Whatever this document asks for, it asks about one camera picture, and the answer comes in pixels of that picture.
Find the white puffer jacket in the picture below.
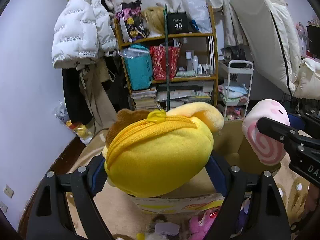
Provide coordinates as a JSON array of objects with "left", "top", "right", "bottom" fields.
[{"left": 52, "top": 0, "right": 117, "bottom": 69}]

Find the red patterned gift bag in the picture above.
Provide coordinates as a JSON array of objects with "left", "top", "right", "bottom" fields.
[{"left": 150, "top": 46, "right": 181, "bottom": 81}]

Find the blonde wig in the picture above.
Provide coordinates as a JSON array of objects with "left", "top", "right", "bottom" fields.
[{"left": 141, "top": 6, "right": 165, "bottom": 35}]

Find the stack of books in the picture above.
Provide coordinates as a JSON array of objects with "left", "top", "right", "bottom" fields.
[{"left": 131, "top": 87, "right": 160, "bottom": 109}]

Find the black box labelled 40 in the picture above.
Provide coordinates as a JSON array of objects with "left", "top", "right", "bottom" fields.
[{"left": 167, "top": 12, "right": 189, "bottom": 34}]

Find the green pole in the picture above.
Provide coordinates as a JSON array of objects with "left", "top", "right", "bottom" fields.
[{"left": 163, "top": 4, "right": 170, "bottom": 111}]

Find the beige hanging coat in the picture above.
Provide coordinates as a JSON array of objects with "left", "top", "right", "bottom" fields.
[{"left": 80, "top": 60, "right": 117, "bottom": 134}]

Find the wooden bookshelf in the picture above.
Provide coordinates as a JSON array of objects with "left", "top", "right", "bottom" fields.
[{"left": 113, "top": 5, "right": 218, "bottom": 109}]

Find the cardboard box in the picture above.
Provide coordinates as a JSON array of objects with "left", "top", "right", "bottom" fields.
[{"left": 129, "top": 120, "right": 281, "bottom": 214}]

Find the beige brown patterned blanket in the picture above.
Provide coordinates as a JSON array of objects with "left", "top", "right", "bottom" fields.
[{"left": 66, "top": 129, "right": 316, "bottom": 240}]

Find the teal bag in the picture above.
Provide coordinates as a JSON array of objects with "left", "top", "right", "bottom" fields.
[{"left": 120, "top": 44, "right": 153, "bottom": 90}]

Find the yellow plush zipper pouch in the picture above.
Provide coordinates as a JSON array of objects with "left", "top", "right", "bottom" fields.
[{"left": 103, "top": 102, "right": 225, "bottom": 198}]

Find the pink swirl plush toy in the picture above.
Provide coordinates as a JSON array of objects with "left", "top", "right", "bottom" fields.
[{"left": 242, "top": 99, "right": 290, "bottom": 166}]

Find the white rolling cart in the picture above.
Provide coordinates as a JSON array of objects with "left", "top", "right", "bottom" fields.
[{"left": 218, "top": 60, "right": 254, "bottom": 120}]

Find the white folded mattress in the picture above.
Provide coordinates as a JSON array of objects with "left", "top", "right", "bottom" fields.
[{"left": 230, "top": 0, "right": 319, "bottom": 100}]

